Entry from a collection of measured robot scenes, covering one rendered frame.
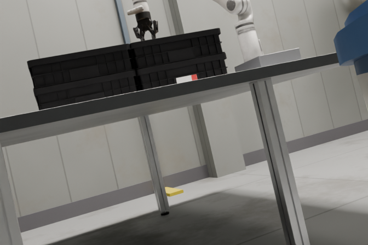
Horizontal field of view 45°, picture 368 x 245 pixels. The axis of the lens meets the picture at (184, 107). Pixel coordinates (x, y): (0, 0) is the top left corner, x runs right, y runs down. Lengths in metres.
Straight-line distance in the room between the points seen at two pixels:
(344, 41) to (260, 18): 4.44
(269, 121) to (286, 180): 0.22
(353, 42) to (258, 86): 1.34
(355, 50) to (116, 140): 3.69
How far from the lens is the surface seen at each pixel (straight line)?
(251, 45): 2.18
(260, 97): 1.61
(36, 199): 3.83
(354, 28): 0.26
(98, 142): 3.89
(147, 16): 2.25
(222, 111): 4.09
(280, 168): 1.63
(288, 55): 2.14
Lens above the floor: 0.59
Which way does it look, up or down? 1 degrees up
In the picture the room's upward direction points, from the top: 13 degrees counter-clockwise
